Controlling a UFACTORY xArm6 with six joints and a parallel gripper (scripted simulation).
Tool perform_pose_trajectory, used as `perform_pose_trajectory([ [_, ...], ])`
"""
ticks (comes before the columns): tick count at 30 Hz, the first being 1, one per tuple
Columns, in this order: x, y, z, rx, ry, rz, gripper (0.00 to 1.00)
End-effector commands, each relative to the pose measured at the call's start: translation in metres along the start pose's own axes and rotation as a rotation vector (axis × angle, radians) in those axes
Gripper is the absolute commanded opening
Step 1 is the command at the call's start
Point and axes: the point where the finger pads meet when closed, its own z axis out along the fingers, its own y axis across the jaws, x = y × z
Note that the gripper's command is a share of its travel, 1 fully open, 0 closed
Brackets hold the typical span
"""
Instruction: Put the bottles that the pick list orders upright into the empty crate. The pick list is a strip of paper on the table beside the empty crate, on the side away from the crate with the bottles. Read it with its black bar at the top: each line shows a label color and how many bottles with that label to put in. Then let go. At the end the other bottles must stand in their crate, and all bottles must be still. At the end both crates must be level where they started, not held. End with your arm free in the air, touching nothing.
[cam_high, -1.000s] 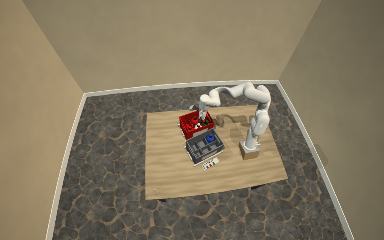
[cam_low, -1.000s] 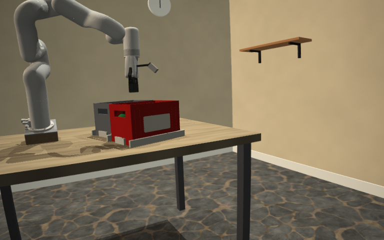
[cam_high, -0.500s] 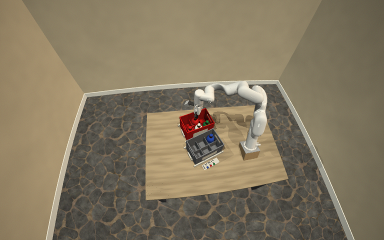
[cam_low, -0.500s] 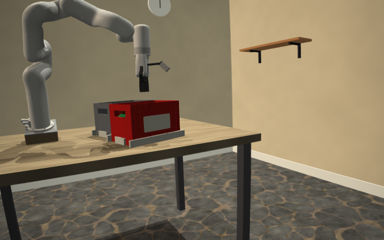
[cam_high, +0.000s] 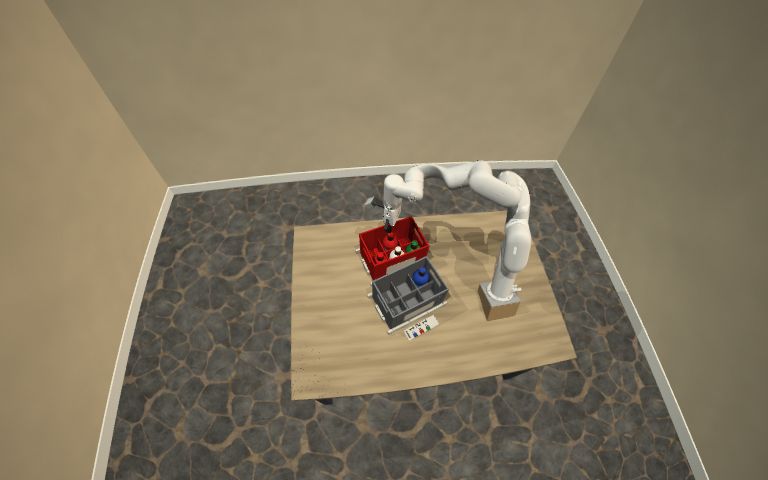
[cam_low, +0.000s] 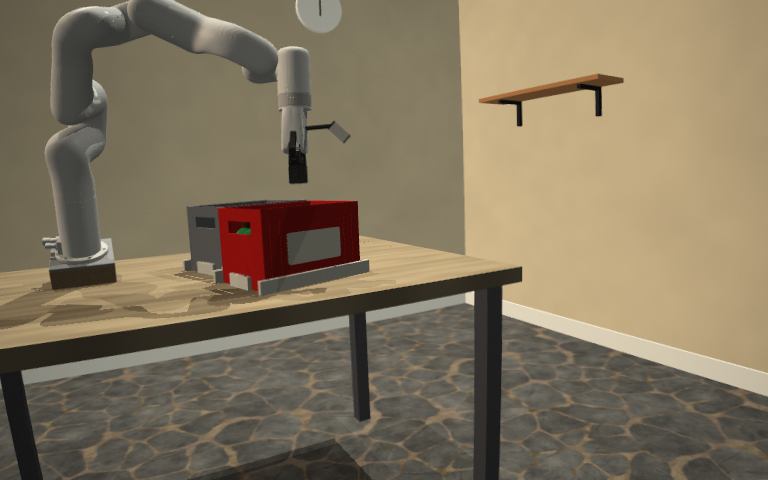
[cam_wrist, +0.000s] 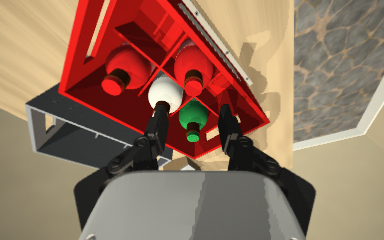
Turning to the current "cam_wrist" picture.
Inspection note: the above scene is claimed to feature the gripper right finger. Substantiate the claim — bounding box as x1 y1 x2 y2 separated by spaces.
218 104 316 238

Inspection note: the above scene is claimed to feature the green bottle with dark red label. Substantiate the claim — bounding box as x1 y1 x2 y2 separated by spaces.
179 98 208 142

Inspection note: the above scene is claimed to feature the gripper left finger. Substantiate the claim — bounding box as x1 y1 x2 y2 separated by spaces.
74 105 169 232

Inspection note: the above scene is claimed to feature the white bottle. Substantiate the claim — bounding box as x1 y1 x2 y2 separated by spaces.
148 70 184 117

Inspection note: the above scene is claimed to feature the grey divided crate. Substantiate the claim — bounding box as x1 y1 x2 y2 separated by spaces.
25 82 143 169

